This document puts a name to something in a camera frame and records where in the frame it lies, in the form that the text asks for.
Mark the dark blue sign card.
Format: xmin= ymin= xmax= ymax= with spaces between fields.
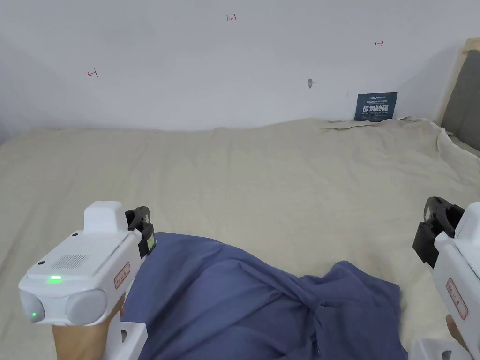
xmin=354 ymin=91 xmax=399 ymax=121

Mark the grey padded headboard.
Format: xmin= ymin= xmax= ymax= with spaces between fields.
xmin=433 ymin=37 xmax=480 ymax=143

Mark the person's right hand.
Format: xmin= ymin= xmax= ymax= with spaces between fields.
xmin=445 ymin=314 xmax=473 ymax=360

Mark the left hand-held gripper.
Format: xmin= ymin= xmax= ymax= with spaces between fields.
xmin=18 ymin=201 xmax=156 ymax=360

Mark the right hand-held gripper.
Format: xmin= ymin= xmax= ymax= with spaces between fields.
xmin=412 ymin=196 xmax=480 ymax=360

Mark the bed with beige sheet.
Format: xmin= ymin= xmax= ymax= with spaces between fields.
xmin=0 ymin=117 xmax=480 ymax=360

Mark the blue garment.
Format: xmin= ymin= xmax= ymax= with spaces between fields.
xmin=120 ymin=232 xmax=409 ymax=360

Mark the person's left hand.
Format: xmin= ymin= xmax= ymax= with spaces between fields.
xmin=52 ymin=299 xmax=125 ymax=360

